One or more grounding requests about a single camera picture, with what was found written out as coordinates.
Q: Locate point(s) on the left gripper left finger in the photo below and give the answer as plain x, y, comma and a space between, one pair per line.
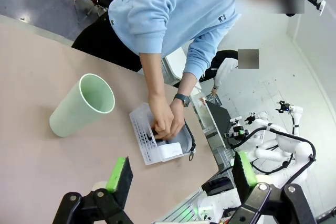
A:
118, 182

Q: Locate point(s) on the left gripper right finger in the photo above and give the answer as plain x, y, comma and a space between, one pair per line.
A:
246, 176

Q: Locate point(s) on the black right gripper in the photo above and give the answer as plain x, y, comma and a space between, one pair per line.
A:
237, 132

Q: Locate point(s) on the white perforated plastic basket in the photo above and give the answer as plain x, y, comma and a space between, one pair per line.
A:
143, 140

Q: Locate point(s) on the grey pouch with black zipper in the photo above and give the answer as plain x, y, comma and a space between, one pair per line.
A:
183, 140

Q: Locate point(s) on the white rectangular electronic device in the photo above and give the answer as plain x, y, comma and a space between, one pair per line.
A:
170, 151

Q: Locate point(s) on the person's right forearm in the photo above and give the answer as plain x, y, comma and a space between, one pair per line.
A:
152, 77

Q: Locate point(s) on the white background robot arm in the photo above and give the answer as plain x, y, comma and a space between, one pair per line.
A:
295, 113
258, 121

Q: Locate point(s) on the person's left forearm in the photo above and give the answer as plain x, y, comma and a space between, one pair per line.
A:
187, 85

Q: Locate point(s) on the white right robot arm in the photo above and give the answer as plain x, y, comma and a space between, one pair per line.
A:
286, 150

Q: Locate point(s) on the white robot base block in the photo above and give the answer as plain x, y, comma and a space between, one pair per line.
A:
223, 203

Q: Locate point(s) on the person's left hand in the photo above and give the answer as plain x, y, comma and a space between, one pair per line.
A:
179, 121

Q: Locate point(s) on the person's right hand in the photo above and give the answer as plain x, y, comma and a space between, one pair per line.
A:
162, 119

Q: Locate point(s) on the black flat panel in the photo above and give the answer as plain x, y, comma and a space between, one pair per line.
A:
219, 116

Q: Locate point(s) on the black control box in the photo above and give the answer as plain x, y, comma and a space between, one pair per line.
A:
218, 184

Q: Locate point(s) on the black wrist watch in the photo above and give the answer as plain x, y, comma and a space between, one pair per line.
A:
182, 100

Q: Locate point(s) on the person with white sleeve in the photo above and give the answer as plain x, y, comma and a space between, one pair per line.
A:
225, 66

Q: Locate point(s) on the light green plastic cup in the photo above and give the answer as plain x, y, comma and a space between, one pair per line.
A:
81, 106

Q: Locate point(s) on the white side table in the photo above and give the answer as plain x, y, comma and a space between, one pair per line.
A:
176, 61

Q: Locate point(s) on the person in light blue sweatshirt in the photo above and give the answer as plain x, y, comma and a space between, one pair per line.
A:
170, 11

